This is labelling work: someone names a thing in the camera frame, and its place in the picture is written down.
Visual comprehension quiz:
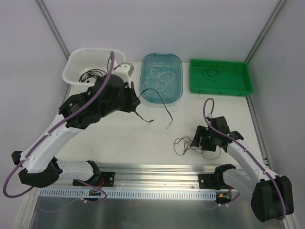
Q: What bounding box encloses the black USB cable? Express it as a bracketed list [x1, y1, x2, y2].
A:
[78, 68, 108, 84]

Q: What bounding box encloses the black ribbon cable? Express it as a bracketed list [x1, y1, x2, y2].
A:
[133, 88, 174, 124]

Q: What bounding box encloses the thin white wire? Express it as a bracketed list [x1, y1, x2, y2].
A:
[142, 64, 177, 96]

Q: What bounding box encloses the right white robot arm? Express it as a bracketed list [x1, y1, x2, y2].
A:
[191, 116, 294, 222]

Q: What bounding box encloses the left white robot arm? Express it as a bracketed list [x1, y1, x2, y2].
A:
[11, 73, 140, 188]

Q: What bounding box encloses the white translucent plastic tub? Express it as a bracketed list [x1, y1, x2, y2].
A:
[62, 48, 126, 92]

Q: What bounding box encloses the blue translucent plastic container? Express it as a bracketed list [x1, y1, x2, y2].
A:
[139, 53, 183, 104]

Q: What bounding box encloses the green plastic tray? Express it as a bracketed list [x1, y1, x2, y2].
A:
[189, 59, 254, 97]

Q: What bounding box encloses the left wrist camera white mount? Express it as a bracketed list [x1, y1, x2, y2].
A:
[112, 63, 134, 83]

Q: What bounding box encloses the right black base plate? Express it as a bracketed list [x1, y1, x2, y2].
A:
[198, 174, 230, 190]

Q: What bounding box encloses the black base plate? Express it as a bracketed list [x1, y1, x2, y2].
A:
[198, 174, 230, 190]
[72, 170, 115, 187]

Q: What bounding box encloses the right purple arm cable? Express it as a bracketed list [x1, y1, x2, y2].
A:
[202, 98, 286, 220]

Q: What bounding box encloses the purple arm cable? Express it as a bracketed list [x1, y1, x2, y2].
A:
[202, 98, 286, 220]
[4, 51, 115, 198]

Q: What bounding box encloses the white slotted cable duct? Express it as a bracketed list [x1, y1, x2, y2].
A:
[40, 188, 216, 201]

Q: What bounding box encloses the aluminium mounting rail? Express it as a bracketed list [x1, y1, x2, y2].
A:
[30, 164, 265, 191]

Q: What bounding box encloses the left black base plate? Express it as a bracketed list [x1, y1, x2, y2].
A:
[72, 170, 115, 187]

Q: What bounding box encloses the aluminium corner post left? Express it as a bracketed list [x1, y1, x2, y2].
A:
[35, 0, 70, 59]

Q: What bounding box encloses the aluminium corner post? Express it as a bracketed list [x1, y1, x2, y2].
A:
[35, 0, 70, 59]
[244, 0, 288, 63]

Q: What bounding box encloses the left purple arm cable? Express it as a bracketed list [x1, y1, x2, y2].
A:
[4, 51, 115, 198]

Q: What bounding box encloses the aluminium corner post right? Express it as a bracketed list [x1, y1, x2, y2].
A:
[244, 0, 288, 63]

